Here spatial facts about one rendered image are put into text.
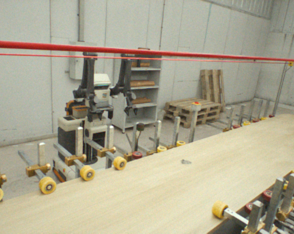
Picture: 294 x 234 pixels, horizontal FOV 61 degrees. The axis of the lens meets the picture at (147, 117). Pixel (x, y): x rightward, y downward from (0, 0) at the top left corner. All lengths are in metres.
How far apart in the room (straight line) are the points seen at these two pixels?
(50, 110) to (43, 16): 1.48
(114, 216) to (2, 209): 0.56
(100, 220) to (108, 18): 3.99
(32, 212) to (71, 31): 3.49
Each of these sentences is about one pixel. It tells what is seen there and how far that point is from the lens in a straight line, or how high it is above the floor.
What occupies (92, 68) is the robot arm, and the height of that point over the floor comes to 1.48.
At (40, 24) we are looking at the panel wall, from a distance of 4.33.
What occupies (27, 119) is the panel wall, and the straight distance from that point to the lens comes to 4.46.
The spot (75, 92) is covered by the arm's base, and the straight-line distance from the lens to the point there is 2.65.
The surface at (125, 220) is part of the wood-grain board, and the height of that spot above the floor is 0.90.
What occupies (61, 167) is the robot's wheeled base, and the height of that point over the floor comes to 0.25.
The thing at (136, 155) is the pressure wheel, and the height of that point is 0.91.
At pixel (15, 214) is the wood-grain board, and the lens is 1.46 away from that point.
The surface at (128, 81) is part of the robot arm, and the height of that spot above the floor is 1.34.
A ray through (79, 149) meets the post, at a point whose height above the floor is 1.02.
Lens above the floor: 1.76
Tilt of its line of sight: 17 degrees down
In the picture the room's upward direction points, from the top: 5 degrees clockwise
